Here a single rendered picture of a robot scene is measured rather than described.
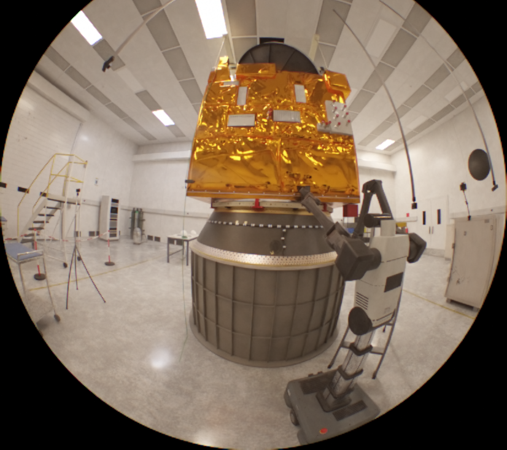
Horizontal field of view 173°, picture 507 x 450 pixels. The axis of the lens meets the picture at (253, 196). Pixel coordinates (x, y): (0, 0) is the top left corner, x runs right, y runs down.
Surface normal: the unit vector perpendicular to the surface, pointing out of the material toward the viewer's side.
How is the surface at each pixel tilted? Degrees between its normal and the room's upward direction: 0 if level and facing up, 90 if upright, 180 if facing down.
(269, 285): 90
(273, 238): 62
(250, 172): 87
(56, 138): 90
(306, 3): 180
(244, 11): 180
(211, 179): 93
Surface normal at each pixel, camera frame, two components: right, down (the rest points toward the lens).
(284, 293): 0.02, -0.14
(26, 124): 1.00, 0.04
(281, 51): -0.42, 0.51
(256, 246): -0.18, -0.59
